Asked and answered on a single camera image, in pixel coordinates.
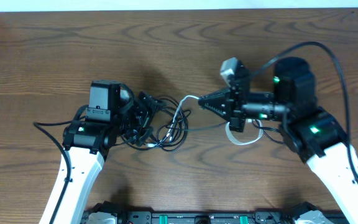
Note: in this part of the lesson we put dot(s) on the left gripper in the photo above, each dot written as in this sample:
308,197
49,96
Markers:
147,113

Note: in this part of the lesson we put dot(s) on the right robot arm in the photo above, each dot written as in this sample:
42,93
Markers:
306,128

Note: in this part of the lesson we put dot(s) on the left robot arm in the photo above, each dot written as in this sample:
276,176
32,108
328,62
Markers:
84,149

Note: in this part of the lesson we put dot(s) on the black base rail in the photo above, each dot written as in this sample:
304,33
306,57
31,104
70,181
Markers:
305,212

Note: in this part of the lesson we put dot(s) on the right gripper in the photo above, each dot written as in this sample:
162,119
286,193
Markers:
232,108

